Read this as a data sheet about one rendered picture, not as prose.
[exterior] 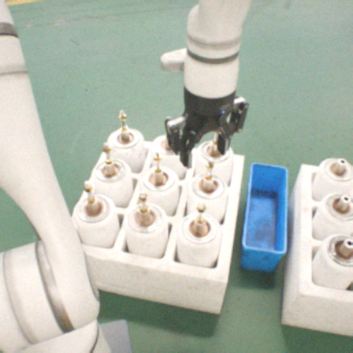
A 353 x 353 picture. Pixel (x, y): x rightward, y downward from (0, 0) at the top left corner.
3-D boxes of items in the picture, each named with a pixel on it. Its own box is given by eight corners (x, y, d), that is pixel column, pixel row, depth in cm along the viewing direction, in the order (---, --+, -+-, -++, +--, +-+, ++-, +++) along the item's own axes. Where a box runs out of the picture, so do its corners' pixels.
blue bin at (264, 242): (276, 277, 99) (286, 254, 90) (235, 270, 101) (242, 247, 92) (280, 193, 119) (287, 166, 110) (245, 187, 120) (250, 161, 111)
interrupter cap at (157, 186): (157, 198, 86) (157, 195, 85) (135, 179, 90) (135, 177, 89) (181, 180, 89) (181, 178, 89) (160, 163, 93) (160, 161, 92)
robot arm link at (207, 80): (209, 51, 59) (212, 15, 54) (251, 87, 52) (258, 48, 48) (157, 65, 56) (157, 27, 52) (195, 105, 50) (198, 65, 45)
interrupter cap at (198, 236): (224, 232, 79) (224, 231, 79) (195, 250, 76) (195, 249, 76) (202, 209, 84) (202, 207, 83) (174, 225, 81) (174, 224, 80)
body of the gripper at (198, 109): (198, 101, 49) (195, 152, 56) (250, 84, 52) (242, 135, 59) (171, 73, 54) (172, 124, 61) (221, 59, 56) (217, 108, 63)
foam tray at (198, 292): (219, 314, 92) (227, 282, 79) (72, 284, 98) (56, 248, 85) (236, 196, 118) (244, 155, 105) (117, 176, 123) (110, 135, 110)
